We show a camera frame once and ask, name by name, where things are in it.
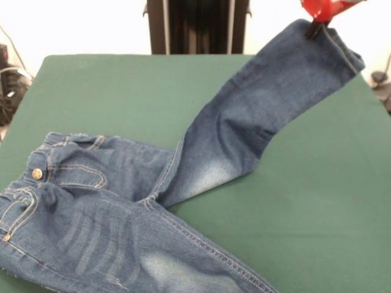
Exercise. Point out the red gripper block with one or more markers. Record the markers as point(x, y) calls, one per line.
point(328, 9)

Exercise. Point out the blue denim jeans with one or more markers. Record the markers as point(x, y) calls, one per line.
point(122, 229)

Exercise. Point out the black wheeled chair base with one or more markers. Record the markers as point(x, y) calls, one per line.
point(378, 77)
point(9, 88)

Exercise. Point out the dark green table cloth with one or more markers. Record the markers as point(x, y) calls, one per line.
point(305, 198)

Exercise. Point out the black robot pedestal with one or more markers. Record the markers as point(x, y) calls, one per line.
point(198, 27)

